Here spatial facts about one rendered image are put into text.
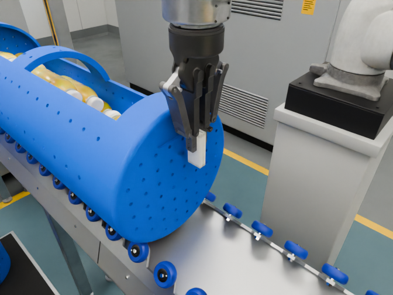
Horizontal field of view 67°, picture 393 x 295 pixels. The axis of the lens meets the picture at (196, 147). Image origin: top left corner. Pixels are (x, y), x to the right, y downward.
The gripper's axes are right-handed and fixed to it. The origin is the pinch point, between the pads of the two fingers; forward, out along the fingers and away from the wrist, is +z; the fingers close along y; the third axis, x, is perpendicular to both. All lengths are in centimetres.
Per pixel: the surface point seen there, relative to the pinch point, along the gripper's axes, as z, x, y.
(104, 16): 88, 470, 280
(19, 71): -5.0, 43.7, -10.0
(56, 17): -1, 106, 29
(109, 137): -4.0, 7.9, -11.3
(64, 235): 67, 62, -9
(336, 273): 17.8, -26.1, 7.0
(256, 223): 18.0, -9.9, 7.1
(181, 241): 23.2, 1.4, -3.4
